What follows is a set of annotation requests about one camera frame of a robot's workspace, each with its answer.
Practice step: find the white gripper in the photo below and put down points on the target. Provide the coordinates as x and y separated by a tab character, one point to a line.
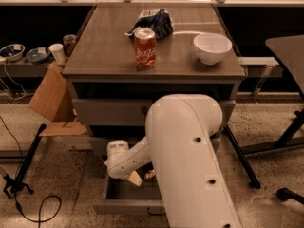
123	171

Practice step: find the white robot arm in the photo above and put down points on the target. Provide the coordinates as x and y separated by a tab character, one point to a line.
177	143

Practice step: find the bottom grey drawer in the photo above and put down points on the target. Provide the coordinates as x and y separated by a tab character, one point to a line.
121	197

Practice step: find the grey drawer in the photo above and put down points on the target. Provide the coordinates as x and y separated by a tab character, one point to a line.
121	197
99	145
121	112

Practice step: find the middle grey drawer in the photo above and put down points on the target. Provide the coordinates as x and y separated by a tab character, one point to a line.
99	145

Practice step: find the top grey drawer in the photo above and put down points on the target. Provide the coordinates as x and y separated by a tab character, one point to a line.
121	112

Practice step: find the grey drawer cabinet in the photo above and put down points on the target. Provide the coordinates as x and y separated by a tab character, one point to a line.
103	66

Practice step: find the red soda can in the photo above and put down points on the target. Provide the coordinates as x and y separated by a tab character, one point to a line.
145	47

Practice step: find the cardboard box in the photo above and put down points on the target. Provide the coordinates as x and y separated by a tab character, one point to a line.
53	101

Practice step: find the black tripod stand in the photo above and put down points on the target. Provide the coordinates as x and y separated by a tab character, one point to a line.
13	186

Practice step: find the black caster foot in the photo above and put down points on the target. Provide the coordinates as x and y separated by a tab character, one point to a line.
285	194

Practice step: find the white paper cup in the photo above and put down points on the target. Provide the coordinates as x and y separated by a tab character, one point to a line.
57	50

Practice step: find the white bowl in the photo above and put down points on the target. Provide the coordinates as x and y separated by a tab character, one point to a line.
211	48

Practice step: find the brown glass jar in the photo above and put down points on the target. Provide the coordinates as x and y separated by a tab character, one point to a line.
70	42

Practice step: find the blue bowl right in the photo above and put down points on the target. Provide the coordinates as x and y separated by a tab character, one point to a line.
38	55

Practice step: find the blue bowl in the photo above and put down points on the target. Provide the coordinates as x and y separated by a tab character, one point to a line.
38	55
12	52

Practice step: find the grey low shelf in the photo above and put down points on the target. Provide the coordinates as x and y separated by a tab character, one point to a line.
25	69

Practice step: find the blue chip bag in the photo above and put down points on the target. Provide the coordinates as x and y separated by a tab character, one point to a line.
158	20

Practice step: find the blue bowl left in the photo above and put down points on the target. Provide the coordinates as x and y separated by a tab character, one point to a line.
12	52

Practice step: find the black table with legs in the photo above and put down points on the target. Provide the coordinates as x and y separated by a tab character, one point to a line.
288	51

